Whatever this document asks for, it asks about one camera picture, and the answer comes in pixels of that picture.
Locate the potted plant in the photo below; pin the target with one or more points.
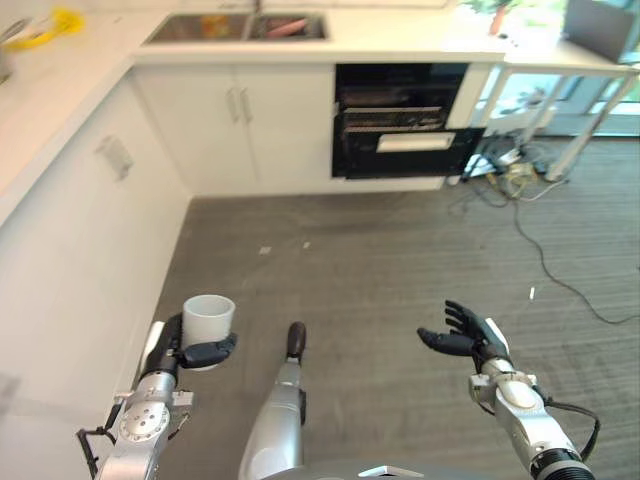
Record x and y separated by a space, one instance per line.
492 12

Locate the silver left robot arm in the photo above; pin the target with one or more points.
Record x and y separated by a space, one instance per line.
145 415

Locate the silver robot leg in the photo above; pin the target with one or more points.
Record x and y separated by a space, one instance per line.
280 420

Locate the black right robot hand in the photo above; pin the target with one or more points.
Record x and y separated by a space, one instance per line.
467 340

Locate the dishwasher rack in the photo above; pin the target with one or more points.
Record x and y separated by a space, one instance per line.
395 117

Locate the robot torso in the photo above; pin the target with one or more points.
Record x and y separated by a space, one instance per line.
370 472

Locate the black dishwasher door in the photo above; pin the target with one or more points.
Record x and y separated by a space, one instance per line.
400 155

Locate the yellow orange item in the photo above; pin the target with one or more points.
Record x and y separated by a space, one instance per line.
215 22

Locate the white cylindrical cup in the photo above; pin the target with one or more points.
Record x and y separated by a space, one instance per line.
208 320

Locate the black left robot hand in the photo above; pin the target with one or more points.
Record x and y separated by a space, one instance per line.
200 354

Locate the black open dishwasher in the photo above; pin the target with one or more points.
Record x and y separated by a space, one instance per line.
400 120

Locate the grey laptop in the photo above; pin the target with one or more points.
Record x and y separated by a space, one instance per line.
597 27

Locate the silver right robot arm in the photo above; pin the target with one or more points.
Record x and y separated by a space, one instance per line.
525 410

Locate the white desk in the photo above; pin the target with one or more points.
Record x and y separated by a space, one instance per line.
565 65

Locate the yellow rubber gloves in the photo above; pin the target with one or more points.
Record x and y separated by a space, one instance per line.
50 27

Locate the white kitchen cabinet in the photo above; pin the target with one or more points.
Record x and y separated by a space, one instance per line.
220 130

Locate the pink dish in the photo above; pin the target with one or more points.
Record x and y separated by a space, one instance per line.
286 27

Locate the stainless steel double sink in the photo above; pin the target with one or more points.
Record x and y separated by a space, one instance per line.
235 27

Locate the sink faucet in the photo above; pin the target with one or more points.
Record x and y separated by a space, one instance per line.
258 5

